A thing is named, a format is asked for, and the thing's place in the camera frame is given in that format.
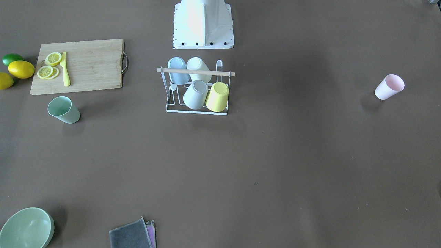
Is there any green plastic cup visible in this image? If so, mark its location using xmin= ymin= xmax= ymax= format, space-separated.
xmin=47 ymin=96 xmax=81 ymax=124

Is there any pink plastic cup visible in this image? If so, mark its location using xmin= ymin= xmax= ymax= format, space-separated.
xmin=374 ymin=74 xmax=405 ymax=100

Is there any yellow plastic cup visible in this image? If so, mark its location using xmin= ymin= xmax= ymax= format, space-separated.
xmin=205 ymin=82 xmax=229 ymax=112

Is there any grey plastic cup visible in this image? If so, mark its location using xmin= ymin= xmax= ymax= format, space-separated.
xmin=183 ymin=80 xmax=208 ymax=110

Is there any white plastic cup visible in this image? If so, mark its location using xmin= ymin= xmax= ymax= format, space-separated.
xmin=186 ymin=57 xmax=212 ymax=83

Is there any light blue plastic cup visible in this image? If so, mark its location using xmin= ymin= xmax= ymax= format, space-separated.
xmin=167 ymin=57 xmax=190 ymax=85

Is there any wooden cutting board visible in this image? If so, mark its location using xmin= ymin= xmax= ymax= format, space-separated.
xmin=30 ymin=38 xmax=124 ymax=95

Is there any grey folded cloth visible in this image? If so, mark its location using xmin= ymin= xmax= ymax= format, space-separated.
xmin=109 ymin=217 xmax=156 ymax=248

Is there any yellow plastic knife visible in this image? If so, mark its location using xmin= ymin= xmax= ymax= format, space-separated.
xmin=60 ymin=52 xmax=71 ymax=87

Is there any lemon slice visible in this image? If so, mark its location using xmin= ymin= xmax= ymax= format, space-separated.
xmin=37 ymin=65 xmax=60 ymax=80
xmin=44 ymin=52 xmax=62 ymax=66

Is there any yellow lemon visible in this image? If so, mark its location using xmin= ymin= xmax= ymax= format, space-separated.
xmin=8 ymin=61 xmax=35 ymax=79
xmin=0 ymin=72 xmax=14 ymax=90

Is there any green bowl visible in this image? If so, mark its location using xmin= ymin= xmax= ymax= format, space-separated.
xmin=0 ymin=207 xmax=55 ymax=248

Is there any green lime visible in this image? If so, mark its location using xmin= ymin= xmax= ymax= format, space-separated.
xmin=2 ymin=53 xmax=24 ymax=66

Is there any white wire cup rack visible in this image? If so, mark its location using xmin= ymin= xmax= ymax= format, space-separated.
xmin=156 ymin=58 xmax=236 ymax=116

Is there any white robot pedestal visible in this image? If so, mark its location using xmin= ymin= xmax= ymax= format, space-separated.
xmin=172 ymin=0 xmax=235 ymax=49

